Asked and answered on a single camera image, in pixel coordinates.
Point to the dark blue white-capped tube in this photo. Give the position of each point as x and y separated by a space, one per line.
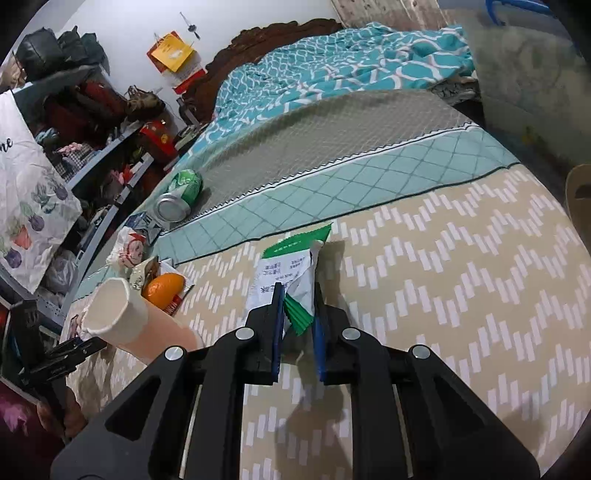
145 226

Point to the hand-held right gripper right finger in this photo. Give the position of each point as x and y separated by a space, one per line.
318 346

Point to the dark bags pile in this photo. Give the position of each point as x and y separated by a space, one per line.
41 50

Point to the green soda can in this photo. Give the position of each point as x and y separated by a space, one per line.
182 189

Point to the brown bag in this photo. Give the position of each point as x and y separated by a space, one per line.
145 104

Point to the grey quilted bed mat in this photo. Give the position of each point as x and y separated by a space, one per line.
323 138

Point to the red white snack packet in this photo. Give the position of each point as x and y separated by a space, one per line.
129 249

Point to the yellow paper bag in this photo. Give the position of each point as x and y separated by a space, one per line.
173 53

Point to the red paper bag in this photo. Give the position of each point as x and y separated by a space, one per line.
191 78

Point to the teal patterned blanket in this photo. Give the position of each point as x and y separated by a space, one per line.
346 60

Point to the orange fruit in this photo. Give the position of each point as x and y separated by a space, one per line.
161 288

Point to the green white plastic wrapper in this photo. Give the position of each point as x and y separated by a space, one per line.
286 272

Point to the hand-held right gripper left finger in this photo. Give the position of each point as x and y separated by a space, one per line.
278 332

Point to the peach paper cup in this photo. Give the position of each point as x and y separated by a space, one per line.
134 323

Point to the red box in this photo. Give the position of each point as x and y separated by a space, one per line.
157 138

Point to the wooden chair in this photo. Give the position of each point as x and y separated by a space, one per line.
579 198

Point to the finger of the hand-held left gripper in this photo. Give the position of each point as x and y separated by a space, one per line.
78 348

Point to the dark floral cloth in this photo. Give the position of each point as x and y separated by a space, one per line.
23 415

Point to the red striped wrapper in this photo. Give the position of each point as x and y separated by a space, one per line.
181 299

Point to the beige crinkled wrapper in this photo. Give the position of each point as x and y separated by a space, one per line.
140 273

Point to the white printed tote bag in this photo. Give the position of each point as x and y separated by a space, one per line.
27 198

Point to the blue hanger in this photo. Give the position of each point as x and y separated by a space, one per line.
517 5

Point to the grey metal shelf rack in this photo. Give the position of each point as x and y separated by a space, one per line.
99 157

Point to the dark wooden headboard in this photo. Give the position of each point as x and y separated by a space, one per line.
258 39

